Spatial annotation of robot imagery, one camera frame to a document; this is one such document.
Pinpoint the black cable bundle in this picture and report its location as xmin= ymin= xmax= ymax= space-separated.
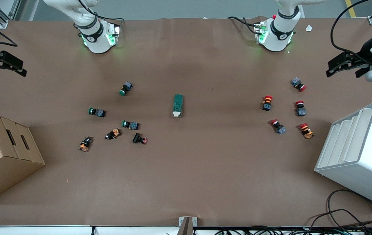
xmin=214 ymin=224 xmax=372 ymax=235

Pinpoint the brown cardboard box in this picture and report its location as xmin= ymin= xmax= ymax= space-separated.
xmin=0 ymin=109 xmax=46 ymax=205

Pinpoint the black looped cable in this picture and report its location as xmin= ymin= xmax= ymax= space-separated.
xmin=308 ymin=189 xmax=372 ymax=229

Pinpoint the orange black selector switch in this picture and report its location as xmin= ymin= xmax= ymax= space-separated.
xmin=78 ymin=136 xmax=93 ymax=152
xmin=105 ymin=129 xmax=121 ymax=140

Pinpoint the red button grey block switch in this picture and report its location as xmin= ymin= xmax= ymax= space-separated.
xmin=295 ymin=101 xmax=306 ymax=117
xmin=291 ymin=78 xmax=307 ymax=92
xmin=270 ymin=119 xmax=286 ymax=135

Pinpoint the red button orange block switch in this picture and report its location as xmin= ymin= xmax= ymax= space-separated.
xmin=299 ymin=123 xmax=315 ymax=139
xmin=262 ymin=95 xmax=273 ymax=111

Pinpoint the green load switch white lever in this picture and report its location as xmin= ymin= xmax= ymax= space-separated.
xmin=172 ymin=94 xmax=184 ymax=118

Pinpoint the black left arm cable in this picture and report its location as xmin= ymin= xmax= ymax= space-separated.
xmin=228 ymin=0 xmax=372 ymax=62

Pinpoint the white slotted storage rack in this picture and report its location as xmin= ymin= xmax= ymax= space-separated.
xmin=314 ymin=101 xmax=372 ymax=210

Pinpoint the black switch with red tip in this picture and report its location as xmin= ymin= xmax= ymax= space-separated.
xmin=132 ymin=133 xmax=148 ymax=144

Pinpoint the metal table edge bracket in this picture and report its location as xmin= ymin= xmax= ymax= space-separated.
xmin=179 ymin=216 xmax=198 ymax=235

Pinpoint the brown table cover sheet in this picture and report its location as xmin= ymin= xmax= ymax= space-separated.
xmin=0 ymin=16 xmax=372 ymax=227

